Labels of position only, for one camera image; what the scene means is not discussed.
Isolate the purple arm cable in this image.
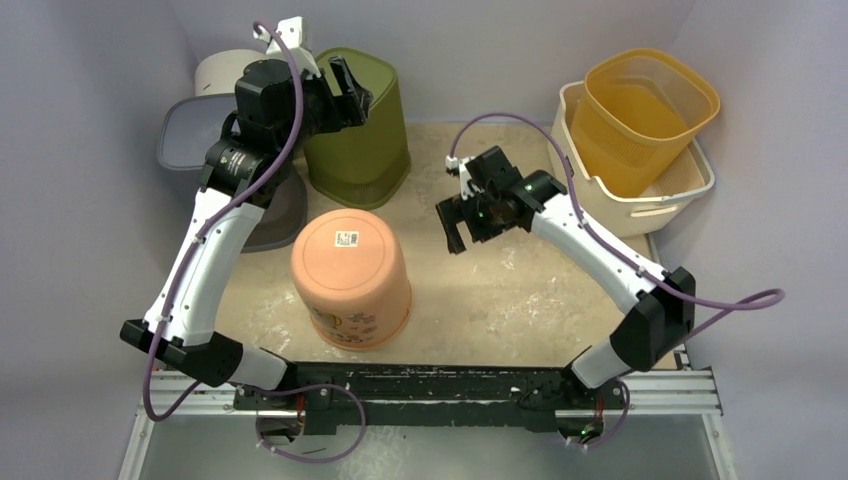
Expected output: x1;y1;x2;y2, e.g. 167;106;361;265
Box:
445;112;787;452
142;21;367;465

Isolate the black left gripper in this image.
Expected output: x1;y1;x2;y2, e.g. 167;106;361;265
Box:
279;56;371;159

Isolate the orange plastic bucket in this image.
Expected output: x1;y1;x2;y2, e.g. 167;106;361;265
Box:
290;208;413;351

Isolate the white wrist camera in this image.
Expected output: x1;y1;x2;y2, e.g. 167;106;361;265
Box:
445;155;483;200
253;16;323;78

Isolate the green slatted waste bin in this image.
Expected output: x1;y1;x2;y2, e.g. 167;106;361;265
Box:
304;47;411;210

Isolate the grey slatted waste bin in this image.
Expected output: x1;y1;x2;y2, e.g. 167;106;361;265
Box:
157;93;307;253

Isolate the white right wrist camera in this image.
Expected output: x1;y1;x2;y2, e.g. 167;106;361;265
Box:
445;155;483;200

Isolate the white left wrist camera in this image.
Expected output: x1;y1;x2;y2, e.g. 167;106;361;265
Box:
253;16;323;78

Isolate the aluminium frame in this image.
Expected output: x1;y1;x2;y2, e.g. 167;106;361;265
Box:
117;235;740;480

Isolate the yellow slatted waste bin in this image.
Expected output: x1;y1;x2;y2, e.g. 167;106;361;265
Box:
571;48;721;198

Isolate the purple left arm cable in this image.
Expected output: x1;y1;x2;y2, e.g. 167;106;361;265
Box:
142;21;367;465

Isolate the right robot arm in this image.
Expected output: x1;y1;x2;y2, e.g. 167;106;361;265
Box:
436;147;695;407

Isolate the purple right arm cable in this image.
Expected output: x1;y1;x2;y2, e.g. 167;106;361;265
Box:
445;112;787;452

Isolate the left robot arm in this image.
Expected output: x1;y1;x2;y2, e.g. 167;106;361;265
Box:
120;56;373;409

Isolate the white perforated plastic basket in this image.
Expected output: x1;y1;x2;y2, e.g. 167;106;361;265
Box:
551;82;715;238

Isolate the cream drawer cabinet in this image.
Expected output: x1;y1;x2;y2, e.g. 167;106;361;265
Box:
194;49;267;96

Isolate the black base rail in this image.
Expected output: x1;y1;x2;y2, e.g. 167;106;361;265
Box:
234;362;626;437

